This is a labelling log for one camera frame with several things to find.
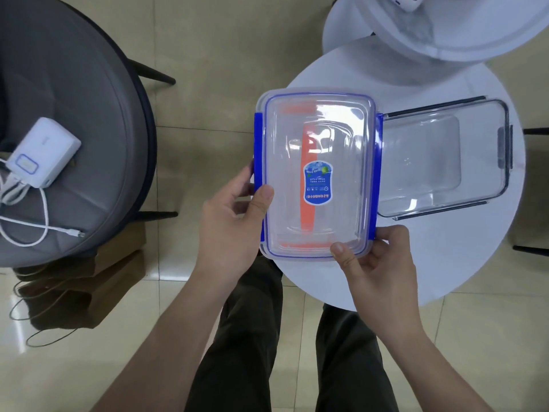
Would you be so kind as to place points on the person's left hand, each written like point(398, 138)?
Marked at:
point(227, 235)

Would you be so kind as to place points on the person's right hand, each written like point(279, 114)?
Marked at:
point(381, 270)

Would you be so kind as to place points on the person's right thumb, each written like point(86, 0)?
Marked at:
point(345, 258)

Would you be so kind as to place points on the person's left thumb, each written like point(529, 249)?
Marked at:
point(262, 204)

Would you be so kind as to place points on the clear food container blue clips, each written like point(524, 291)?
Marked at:
point(317, 171)

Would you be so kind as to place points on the person's right forearm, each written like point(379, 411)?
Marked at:
point(437, 364)

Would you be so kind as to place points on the person's left forearm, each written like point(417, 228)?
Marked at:
point(158, 343)

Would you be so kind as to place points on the person's dark trousers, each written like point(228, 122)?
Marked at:
point(291, 347)

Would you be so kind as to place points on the white round side table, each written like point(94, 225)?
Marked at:
point(471, 235)

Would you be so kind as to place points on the clear container dark rim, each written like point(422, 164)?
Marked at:
point(441, 158)

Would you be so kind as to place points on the brown paper bag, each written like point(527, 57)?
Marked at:
point(77, 278)

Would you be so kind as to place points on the grey round cushioned chair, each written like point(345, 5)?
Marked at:
point(64, 124)

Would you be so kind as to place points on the white power bank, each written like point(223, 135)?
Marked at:
point(45, 154)

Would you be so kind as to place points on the white device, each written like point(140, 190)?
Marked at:
point(405, 1)

